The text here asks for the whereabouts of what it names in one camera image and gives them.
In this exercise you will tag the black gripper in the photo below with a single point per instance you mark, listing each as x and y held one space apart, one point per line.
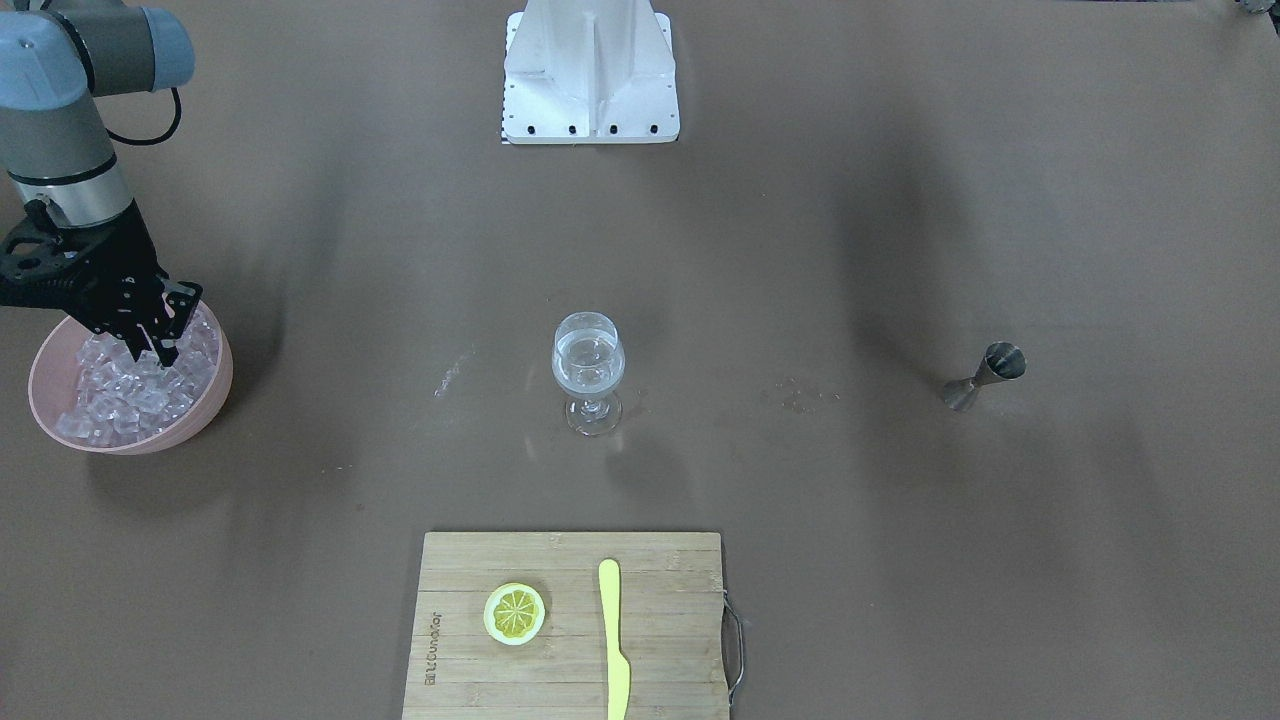
112 258

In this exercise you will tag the steel jigger measuring cup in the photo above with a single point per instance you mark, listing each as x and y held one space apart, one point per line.
1002 361

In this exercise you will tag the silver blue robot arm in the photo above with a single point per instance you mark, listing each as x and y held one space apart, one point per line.
59 58

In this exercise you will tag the pink bowl of ice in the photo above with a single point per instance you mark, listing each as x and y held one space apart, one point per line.
88 393

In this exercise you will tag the clear wine glass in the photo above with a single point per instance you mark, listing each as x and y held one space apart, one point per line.
588 362

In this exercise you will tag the yellow lemon slice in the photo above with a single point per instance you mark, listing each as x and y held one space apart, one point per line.
513 614

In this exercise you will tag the yellow plastic knife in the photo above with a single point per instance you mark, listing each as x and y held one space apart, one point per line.
617 667

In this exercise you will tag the bamboo cutting board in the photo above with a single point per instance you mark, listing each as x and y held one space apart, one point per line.
670 627

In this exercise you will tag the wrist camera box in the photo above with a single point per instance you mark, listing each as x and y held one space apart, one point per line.
40 266

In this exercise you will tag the white pedestal column base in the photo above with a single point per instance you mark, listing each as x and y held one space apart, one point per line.
579 72

